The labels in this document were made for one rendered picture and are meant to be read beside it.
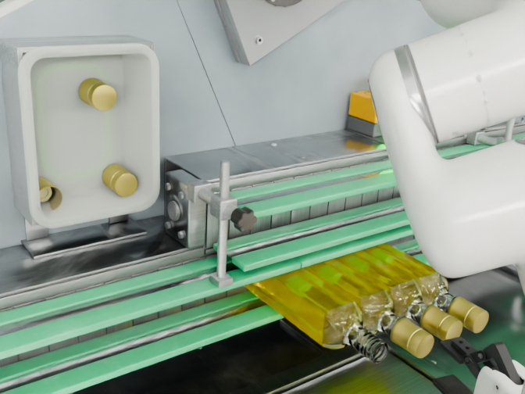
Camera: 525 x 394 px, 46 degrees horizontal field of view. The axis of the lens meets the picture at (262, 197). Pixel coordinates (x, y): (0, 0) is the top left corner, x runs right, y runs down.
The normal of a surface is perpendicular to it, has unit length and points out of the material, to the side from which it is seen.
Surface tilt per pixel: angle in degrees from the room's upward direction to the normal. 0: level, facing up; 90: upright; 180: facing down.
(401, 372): 90
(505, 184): 71
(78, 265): 90
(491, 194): 65
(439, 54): 77
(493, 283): 90
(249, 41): 3
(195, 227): 0
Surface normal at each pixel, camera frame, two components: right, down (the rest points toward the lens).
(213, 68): 0.59, 0.33
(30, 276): 0.06, -0.93
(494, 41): -0.38, -0.26
